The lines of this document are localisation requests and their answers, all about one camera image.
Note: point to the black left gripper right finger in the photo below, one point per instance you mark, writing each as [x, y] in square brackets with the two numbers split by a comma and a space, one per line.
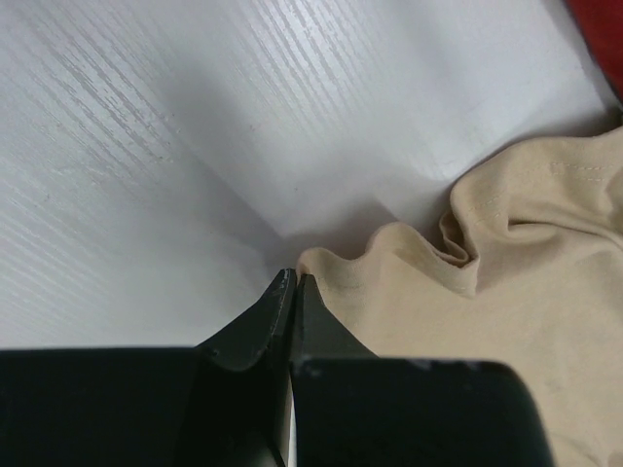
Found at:
[355, 408]

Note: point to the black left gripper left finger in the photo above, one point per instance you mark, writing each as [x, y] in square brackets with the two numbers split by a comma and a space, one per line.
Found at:
[223, 402]

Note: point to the beige t shirt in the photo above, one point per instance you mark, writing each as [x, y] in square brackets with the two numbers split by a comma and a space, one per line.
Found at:
[529, 273]

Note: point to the folded red t shirt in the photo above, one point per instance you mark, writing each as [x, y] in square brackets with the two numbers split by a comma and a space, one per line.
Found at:
[600, 23]

